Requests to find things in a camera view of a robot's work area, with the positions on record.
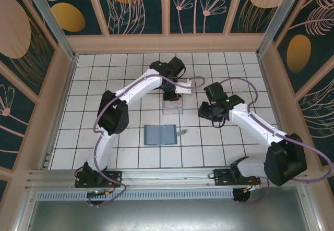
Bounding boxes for teal leather card holder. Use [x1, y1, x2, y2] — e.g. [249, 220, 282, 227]
[144, 124, 187, 146]

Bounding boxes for clear acrylic card stand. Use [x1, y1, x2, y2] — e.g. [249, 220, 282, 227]
[161, 95, 185, 116]

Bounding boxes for grey metal sheet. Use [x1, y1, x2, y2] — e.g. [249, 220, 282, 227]
[15, 186, 323, 231]

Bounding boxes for small circuit board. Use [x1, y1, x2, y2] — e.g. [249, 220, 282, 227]
[87, 190, 112, 198]

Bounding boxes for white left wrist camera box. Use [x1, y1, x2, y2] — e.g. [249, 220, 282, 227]
[177, 79, 194, 95]

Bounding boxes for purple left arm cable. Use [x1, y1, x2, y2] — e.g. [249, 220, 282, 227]
[93, 76, 206, 207]

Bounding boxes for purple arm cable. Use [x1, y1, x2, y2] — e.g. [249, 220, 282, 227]
[93, 76, 206, 207]
[206, 77, 334, 205]

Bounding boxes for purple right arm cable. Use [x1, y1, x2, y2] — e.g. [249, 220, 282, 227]
[206, 77, 334, 205]

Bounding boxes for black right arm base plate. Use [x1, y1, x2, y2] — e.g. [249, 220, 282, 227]
[213, 168, 261, 187]

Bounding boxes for aluminium profile rail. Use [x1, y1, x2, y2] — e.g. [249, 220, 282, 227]
[25, 165, 310, 190]

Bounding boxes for grey slotted cable duct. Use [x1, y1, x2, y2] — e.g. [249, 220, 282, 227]
[35, 189, 234, 200]

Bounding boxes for aluminium corner post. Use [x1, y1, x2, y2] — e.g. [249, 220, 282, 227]
[257, 0, 314, 58]
[22, 0, 79, 61]

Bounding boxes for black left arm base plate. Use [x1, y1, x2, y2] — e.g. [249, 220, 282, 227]
[75, 170, 123, 189]

